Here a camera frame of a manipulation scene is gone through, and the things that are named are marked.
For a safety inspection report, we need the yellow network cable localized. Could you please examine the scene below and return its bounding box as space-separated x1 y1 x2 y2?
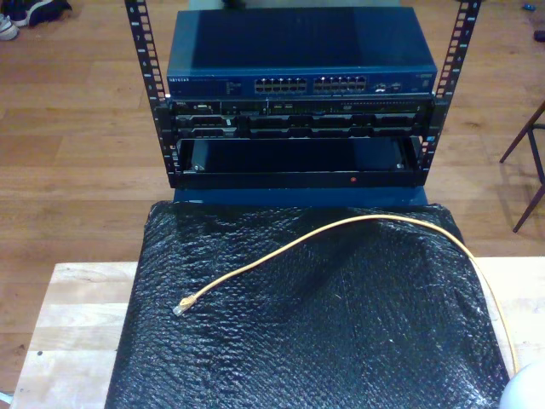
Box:
171 214 519 376

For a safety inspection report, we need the black rack shelf tray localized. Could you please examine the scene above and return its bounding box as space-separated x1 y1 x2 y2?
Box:
169 136 427 191

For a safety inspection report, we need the black rack server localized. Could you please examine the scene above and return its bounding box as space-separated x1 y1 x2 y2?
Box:
168 98 435 140

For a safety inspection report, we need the black bubble wrap mat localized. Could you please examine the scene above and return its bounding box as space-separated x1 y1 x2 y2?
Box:
104 200 519 409

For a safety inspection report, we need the dark wooden chair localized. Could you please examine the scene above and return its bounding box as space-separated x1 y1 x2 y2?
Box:
500 100 545 233

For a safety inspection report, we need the dark shoe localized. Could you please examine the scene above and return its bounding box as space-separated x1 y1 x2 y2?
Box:
9 0 73 28

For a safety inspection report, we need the white shoe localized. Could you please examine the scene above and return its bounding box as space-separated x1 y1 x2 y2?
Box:
0 12 20 42

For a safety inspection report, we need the blue rack base plate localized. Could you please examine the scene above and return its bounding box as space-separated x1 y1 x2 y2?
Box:
173 187 430 210

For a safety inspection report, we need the blue network switch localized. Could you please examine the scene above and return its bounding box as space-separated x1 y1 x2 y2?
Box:
166 7 439 101

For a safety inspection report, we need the black perforated rack post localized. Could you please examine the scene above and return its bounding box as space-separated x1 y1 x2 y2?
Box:
124 0 180 188
419 0 482 181

